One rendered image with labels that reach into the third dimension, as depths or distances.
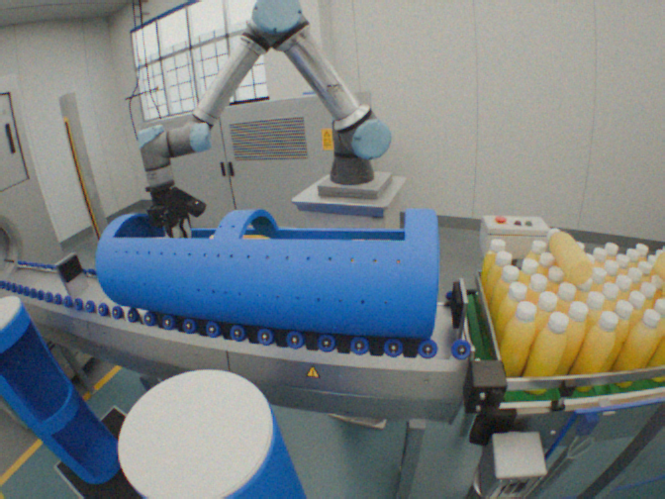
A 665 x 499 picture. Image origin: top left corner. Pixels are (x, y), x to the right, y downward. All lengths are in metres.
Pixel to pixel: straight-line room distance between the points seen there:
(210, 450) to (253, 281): 0.34
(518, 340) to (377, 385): 0.33
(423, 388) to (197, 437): 0.50
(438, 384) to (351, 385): 0.20
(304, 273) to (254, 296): 0.12
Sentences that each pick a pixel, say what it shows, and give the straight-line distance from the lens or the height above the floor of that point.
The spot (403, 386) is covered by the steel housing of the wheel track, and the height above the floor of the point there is 0.86.
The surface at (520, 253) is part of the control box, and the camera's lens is 1.06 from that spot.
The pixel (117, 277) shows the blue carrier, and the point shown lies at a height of 1.12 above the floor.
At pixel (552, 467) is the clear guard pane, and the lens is 0.96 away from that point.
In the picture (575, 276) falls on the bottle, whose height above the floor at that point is 1.11.
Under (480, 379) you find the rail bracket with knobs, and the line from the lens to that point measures 0.66.
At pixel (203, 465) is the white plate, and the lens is 0.55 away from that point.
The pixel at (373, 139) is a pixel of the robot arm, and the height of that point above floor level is 1.34.
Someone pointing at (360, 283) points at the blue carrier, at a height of 1.15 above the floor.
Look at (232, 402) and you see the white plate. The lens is 0.60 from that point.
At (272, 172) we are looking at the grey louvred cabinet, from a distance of 2.57.
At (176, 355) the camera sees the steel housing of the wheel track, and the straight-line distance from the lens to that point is 1.02.
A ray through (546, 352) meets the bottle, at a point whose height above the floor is 1.03.
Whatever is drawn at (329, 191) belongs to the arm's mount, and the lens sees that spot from 1.08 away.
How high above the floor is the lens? 1.49
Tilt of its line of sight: 27 degrees down
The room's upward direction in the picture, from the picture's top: 6 degrees counter-clockwise
